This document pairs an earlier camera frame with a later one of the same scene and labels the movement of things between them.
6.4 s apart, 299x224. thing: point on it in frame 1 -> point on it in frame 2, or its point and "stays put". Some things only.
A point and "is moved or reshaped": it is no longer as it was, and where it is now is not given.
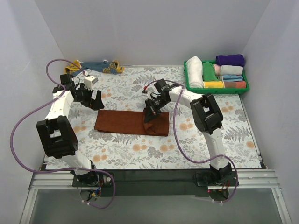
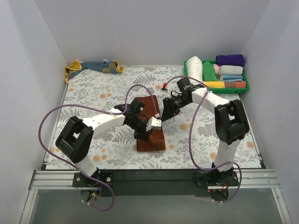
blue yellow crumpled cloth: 73,68 stays put
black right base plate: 212,178 stays put
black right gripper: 151,106 -> 170,106
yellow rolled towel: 213,84 stays put
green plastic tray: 216,91 stays put
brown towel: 128,122 is moved or reshaped
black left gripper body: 88,98 -> 141,130
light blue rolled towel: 232,78 stays put
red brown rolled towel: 235,84 stays put
